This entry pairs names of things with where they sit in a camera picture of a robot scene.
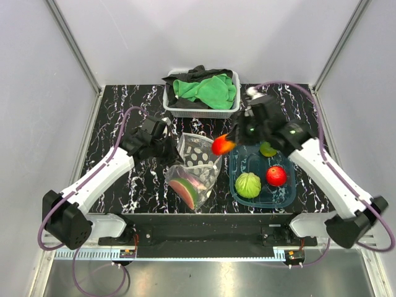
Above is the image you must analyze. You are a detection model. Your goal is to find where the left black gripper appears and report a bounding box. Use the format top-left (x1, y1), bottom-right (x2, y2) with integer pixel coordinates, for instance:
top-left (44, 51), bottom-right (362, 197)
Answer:
top-left (151, 132), bottom-right (184, 166)

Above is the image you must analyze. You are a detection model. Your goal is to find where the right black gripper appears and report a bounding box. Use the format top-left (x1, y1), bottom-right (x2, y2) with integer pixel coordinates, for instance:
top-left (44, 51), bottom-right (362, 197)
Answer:
top-left (228, 111), bottom-right (269, 146)

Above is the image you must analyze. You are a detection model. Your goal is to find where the fake green orange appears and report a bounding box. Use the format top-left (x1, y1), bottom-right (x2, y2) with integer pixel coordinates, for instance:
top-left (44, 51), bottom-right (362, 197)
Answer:
top-left (259, 142), bottom-right (277, 158)

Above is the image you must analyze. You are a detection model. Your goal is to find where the fake red orange mango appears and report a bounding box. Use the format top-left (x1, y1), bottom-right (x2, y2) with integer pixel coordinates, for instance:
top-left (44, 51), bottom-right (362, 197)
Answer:
top-left (212, 134), bottom-right (236, 156)

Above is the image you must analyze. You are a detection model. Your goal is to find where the clear zip top bag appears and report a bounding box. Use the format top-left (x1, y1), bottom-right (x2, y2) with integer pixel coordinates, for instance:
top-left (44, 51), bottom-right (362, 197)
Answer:
top-left (165, 133), bottom-right (222, 211)

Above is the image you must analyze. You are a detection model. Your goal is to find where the fake red apple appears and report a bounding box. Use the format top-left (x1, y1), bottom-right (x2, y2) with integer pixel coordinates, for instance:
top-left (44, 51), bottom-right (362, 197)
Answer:
top-left (265, 166), bottom-right (288, 187)

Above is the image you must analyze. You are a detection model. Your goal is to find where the fake green cabbage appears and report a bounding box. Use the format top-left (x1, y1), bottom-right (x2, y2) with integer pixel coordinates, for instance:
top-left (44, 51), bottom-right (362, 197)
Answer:
top-left (235, 173), bottom-right (262, 199)

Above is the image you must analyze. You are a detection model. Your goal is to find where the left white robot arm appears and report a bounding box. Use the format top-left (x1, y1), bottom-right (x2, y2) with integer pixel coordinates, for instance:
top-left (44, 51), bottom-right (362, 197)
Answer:
top-left (40, 116), bottom-right (183, 250)

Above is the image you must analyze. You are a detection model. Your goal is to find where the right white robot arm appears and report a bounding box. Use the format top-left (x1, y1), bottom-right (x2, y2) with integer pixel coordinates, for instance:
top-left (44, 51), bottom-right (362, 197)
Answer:
top-left (226, 95), bottom-right (388, 249)

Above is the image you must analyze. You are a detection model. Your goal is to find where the fake watermelon slice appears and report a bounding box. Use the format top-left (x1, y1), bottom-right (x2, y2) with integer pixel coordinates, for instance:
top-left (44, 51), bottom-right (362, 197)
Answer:
top-left (168, 178), bottom-right (198, 210)

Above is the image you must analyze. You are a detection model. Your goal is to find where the blue transparent plastic container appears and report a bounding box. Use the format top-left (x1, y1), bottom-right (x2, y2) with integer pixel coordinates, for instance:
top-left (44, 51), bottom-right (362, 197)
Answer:
top-left (229, 145), bottom-right (296, 209)

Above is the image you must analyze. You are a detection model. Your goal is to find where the white plastic basket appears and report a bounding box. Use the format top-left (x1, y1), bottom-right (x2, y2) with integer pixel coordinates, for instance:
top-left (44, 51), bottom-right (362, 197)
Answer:
top-left (162, 71), bottom-right (241, 119)

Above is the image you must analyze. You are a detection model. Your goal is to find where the green cloth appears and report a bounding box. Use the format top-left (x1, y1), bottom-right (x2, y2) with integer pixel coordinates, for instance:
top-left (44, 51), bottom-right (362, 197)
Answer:
top-left (173, 74), bottom-right (237, 110)

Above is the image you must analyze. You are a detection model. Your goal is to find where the black cloth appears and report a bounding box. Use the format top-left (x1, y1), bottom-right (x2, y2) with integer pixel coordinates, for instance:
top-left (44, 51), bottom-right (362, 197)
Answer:
top-left (163, 65), bottom-right (233, 109)

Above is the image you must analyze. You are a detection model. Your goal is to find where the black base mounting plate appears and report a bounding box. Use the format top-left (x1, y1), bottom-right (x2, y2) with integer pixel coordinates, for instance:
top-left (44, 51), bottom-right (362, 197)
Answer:
top-left (98, 213), bottom-right (317, 260)

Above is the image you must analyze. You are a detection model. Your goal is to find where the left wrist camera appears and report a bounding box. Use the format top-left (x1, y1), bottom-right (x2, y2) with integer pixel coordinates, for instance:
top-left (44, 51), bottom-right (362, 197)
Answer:
top-left (161, 117), bottom-right (171, 137)

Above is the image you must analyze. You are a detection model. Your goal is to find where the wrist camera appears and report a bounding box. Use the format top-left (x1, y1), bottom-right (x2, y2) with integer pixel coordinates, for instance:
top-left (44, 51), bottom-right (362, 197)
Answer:
top-left (244, 87), bottom-right (264, 116)
top-left (161, 117), bottom-right (171, 137)

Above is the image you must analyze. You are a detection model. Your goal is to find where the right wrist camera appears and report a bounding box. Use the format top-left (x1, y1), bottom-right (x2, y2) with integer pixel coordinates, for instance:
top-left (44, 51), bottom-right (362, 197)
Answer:
top-left (244, 87), bottom-right (264, 116)

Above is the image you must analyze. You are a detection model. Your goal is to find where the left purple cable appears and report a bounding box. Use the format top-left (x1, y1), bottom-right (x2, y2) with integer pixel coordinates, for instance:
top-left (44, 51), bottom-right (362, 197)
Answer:
top-left (37, 106), bottom-right (149, 295)

